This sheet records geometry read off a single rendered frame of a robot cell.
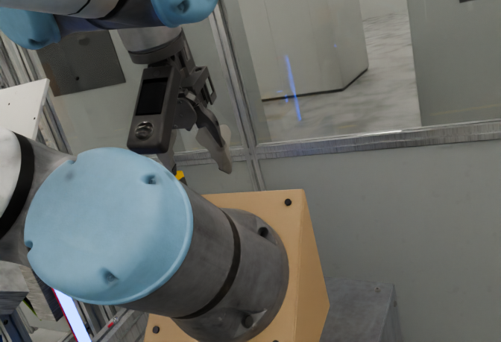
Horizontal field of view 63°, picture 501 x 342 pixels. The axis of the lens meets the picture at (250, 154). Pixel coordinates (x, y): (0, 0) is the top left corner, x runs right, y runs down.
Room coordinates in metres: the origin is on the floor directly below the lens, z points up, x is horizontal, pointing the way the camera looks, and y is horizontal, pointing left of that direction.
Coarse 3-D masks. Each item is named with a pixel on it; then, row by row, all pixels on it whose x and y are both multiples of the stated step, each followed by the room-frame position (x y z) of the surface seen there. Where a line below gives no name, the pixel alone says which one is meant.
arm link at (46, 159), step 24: (0, 144) 0.35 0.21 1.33; (24, 144) 0.36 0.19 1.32; (0, 168) 0.33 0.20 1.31; (24, 168) 0.34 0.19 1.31; (48, 168) 0.36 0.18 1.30; (0, 192) 0.32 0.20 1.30; (24, 192) 0.33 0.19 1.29; (0, 216) 0.32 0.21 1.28; (24, 216) 0.33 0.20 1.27; (0, 240) 0.32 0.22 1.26; (24, 264) 0.34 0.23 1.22
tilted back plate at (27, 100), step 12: (24, 84) 1.27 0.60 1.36; (36, 84) 1.24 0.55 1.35; (48, 84) 1.23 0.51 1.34; (0, 96) 1.31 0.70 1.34; (12, 96) 1.28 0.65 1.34; (24, 96) 1.24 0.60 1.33; (36, 96) 1.21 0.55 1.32; (0, 108) 1.28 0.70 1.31; (12, 108) 1.24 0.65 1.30; (24, 108) 1.21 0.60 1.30; (36, 108) 1.18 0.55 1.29; (0, 120) 1.25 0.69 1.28; (12, 120) 1.21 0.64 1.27; (24, 120) 1.18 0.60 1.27; (36, 120) 1.15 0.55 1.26; (24, 132) 1.16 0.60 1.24; (36, 132) 1.14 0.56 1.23
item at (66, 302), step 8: (64, 296) 0.68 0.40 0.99; (64, 304) 0.67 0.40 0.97; (72, 304) 0.68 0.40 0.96; (72, 312) 0.68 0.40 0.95; (72, 320) 0.67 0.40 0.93; (80, 320) 0.68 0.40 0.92; (72, 328) 0.67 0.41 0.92; (80, 328) 0.68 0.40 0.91; (80, 336) 0.67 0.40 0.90; (88, 336) 0.68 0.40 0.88
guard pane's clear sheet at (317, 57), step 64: (256, 0) 1.21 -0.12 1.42; (320, 0) 1.12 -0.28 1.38; (384, 0) 1.05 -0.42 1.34; (448, 0) 0.98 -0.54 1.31; (64, 64) 1.59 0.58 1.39; (128, 64) 1.45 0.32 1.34; (256, 64) 1.23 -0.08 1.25; (320, 64) 1.14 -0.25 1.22; (384, 64) 1.06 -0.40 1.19; (448, 64) 0.99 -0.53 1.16; (64, 128) 1.65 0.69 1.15; (128, 128) 1.49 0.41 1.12; (192, 128) 1.36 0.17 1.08; (256, 128) 1.25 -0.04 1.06; (320, 128) 1.16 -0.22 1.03; (384, 128) 1.07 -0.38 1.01
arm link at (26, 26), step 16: (0, 16) 0.41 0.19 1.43; (16, 16) 0.39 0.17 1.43; (32, 16) 0.38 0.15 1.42; (48, 16) 0.39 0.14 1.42; (64, 16) 0.39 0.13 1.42; (16, 32) 0.40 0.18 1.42; (32, 32) 0.39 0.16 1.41; (48, 32) 0.40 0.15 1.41; (64, 32) 0.42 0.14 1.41; (32, 48) 0.41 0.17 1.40
